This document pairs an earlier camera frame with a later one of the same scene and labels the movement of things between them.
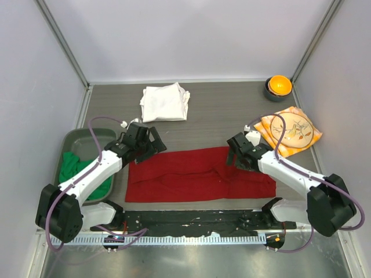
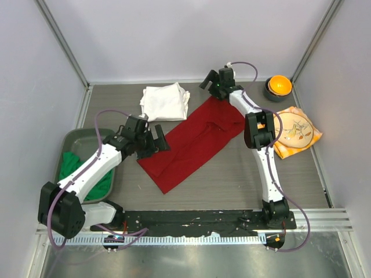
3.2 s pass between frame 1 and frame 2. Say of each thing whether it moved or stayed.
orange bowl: stayed
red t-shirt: moved
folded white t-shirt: stayed
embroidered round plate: stayed
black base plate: stayed
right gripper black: moved
